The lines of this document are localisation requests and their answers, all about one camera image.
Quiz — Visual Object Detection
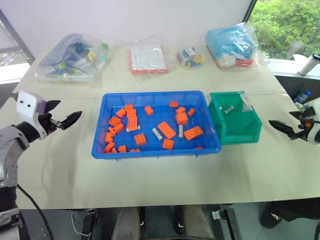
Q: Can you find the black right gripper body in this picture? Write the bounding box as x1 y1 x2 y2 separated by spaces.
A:
287 116 311 142

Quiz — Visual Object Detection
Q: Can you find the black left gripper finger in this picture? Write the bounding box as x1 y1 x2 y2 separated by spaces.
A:
45 99 62 115
60 110 83 131

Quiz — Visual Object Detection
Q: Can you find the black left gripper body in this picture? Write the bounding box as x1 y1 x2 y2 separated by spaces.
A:
37 112 63 136

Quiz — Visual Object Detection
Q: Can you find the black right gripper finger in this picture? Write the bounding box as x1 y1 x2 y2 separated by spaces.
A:
288 109 308 121
268 119 295 138

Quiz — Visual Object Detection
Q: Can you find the green plastic bin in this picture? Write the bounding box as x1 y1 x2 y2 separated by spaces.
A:
208 91 263 145

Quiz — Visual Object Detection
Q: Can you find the plastic water bottle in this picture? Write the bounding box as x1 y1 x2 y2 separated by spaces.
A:
293 90 312 105

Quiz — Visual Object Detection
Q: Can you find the clear label sleeve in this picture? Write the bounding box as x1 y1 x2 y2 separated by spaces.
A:
237 91 254 112

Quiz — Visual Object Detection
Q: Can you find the bag with blue basket toys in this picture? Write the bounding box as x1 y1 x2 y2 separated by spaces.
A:
34 32 112 84

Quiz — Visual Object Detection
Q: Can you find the white roll with black cap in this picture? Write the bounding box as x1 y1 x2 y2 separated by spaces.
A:
296 52 320 76

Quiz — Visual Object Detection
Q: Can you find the long orange building block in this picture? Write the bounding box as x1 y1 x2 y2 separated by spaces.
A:
127 115 139 130
182 125 204 142
156 121 177 140

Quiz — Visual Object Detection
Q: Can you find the black rounded base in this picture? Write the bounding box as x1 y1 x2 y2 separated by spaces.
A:
259 199 320 230

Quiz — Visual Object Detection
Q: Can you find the blue plastic tray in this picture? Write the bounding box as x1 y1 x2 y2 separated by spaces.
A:
91 90 223 160

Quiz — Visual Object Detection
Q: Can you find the bag with teal cloth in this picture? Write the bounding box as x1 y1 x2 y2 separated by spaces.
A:
204 21 271 71

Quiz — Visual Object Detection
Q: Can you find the bag with orange framed card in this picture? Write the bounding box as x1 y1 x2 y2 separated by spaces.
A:
127 37 171 77

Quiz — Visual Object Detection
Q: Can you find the small bag of colourful toys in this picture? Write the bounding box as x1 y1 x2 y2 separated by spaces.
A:
175 45 206 71

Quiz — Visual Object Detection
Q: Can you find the tan rounded shape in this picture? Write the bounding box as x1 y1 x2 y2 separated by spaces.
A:
183 204 216 240
110 207 141 240

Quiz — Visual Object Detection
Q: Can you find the dark rounded shape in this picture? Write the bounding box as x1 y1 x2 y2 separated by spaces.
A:
173 205 186 236
137 206 148 236

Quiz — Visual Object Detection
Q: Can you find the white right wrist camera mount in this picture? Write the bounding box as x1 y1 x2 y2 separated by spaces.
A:
306 97 320 145

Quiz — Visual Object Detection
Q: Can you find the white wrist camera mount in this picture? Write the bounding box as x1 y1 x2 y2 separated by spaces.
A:
16 90 48 140
306 97 320 145

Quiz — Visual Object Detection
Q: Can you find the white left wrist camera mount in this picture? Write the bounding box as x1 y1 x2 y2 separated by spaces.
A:
16 90 48 140

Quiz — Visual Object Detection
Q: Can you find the dark window frame post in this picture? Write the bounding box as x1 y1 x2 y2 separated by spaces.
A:
243 0 259 25
0 8 36 62

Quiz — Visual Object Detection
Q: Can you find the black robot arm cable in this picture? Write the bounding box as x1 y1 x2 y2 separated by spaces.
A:
15 183 55 240

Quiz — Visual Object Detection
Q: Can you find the thin white cable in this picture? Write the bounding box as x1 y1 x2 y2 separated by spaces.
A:
70 210 93 237

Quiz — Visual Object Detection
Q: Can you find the black table frame bracket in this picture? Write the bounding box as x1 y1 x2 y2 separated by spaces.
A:
211 208 237 240
82 208 99 240

